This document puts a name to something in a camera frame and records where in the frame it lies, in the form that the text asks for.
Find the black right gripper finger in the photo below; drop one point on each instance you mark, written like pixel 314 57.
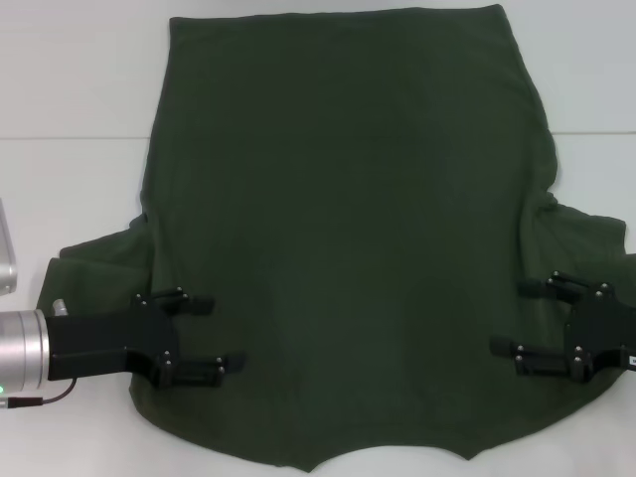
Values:
pixel 551 289
pixel 541 360

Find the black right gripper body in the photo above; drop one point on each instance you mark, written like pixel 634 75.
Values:
pixel 601 333

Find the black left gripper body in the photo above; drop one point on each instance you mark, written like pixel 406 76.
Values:
pixel 109 343

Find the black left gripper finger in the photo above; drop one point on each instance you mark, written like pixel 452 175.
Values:
pixel 199 305
pixel 199 368

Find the dark green t-shirt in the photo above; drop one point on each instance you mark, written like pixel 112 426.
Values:
pixel 348 199

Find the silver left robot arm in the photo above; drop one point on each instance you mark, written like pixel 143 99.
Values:
pixel 22 353

